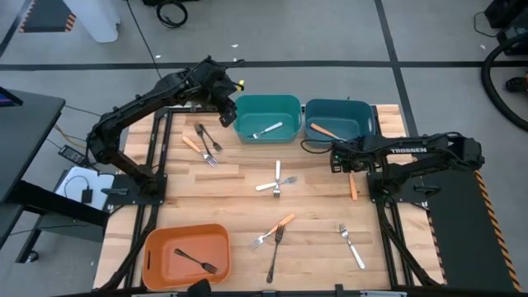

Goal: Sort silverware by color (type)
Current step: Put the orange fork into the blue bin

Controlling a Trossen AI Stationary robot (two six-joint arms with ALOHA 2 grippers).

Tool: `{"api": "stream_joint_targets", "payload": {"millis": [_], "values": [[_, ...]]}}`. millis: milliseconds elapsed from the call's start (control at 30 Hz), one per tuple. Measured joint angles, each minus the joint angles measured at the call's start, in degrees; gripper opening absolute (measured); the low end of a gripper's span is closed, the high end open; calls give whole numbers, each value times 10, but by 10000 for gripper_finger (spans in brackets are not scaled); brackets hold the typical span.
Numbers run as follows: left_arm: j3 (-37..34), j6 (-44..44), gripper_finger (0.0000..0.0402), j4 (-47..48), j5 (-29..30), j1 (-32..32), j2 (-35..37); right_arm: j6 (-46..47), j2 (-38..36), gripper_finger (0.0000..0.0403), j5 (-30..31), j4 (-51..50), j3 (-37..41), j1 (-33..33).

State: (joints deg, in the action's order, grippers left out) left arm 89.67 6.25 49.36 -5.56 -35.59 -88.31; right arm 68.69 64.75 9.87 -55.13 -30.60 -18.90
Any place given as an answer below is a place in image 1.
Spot black power adapter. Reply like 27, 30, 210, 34
57, 144, 90, 167

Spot thick black hose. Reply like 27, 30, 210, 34
480, 39, 528, 134

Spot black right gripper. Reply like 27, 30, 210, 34
330, 136, 375, 174

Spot black hazard-striped mat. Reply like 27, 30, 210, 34
416, 168, 523, 292
18, 0, 78, 34

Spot orange plastic bin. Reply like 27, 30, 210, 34
141, 223, 232, 292

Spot black computer monitor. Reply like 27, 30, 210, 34
0, 85, 25, 108

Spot blue-teal plastic bin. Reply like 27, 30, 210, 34
304, 97, 377, 149

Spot black desk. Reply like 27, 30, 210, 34
0, 88, 111, 265

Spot black equipment case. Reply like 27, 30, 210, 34
484, 0, 528, 57

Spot black aluminium table frame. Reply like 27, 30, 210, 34
98, 105, 445, 297

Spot white machine base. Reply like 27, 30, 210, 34
61, 0, 122, 44

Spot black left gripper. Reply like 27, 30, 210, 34
204, 68, 239, 128

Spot white board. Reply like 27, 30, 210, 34
54, 166, 116, 211

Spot white-handled fork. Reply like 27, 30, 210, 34
338, 223, 367, 271
252, 121, 285, 139
272, 159, 282, 200
254, 176, 299, 192

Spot orange and black tool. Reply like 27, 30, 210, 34
505, 73, 528, 95

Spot black coiled cable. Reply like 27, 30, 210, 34
155, 0, 190, 30

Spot orange-handled fork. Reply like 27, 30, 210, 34
181, 135, 219, 168
309, 122, 347, 142
348, 172, 359, 202
248, 212, 296, 250

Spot green-teal plastic bin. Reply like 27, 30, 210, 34
233, 93, 303, 144

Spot black rounded object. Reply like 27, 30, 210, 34
187, 278, 213, 297

